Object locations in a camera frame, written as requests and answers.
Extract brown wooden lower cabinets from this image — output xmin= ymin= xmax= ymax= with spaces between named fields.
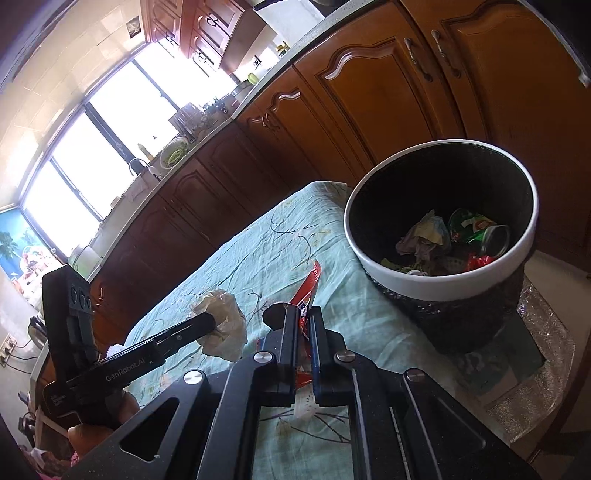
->
xmin=91 ymin=1 xmax=590 ymax=347

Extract red black snack bag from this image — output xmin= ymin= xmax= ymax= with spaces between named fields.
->
xmin=465 ymin=252 xmax=496 ymax=272

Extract white plastic wrap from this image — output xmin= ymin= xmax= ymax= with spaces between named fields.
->
xmin=190 ymin=289 xmax=247 ymax=362

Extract bowl of green vegetables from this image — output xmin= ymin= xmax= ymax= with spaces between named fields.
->
xmin=159 ymin=137 xmax=189 ymax=170

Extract blue white paper carton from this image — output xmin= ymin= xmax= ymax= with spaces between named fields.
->
xmin=396 ymin=210 xmax=452 ymax=262

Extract red snack wrapper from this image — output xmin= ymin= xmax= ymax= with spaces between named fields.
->
xmin=290 ymin=261 xmax=322 ymax=389

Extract white-rimmed black trash bin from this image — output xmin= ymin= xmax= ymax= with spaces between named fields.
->
xmin=344 ymin=139 xmax=540 ymax=355

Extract green crushed chip bag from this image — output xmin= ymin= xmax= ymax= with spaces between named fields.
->
xmin=449 ymin=209 xmax=510 ymax=258

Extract white foam fruit net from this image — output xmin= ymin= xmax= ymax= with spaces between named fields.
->
xmin=106 ymin=344 xmax=125 ymax=358

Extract person's left hand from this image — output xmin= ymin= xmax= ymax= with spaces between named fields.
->
xmin=67 ymin=392 xmax=140 ymax=458

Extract light green floral tablecloth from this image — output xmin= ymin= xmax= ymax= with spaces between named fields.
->
xmin=125 ymin=181 xmax=458 ymax=479

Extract wooden upper wall cabinets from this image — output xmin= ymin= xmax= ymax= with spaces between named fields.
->
xmin=140 ymin=0 xmax=276 ymax=75

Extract chrome sink faucet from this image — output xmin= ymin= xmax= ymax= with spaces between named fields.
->
xmin=128 ymin=157 xmax=161 ymax=181

